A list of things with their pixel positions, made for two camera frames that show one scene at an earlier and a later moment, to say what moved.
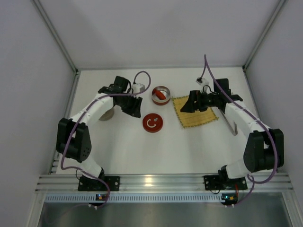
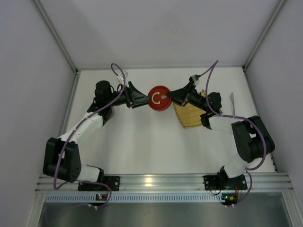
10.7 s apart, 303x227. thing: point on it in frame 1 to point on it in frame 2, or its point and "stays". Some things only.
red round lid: [152, 122] to [159, 101]
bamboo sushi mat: [190, 119] stays
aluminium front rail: [275, 181] stays
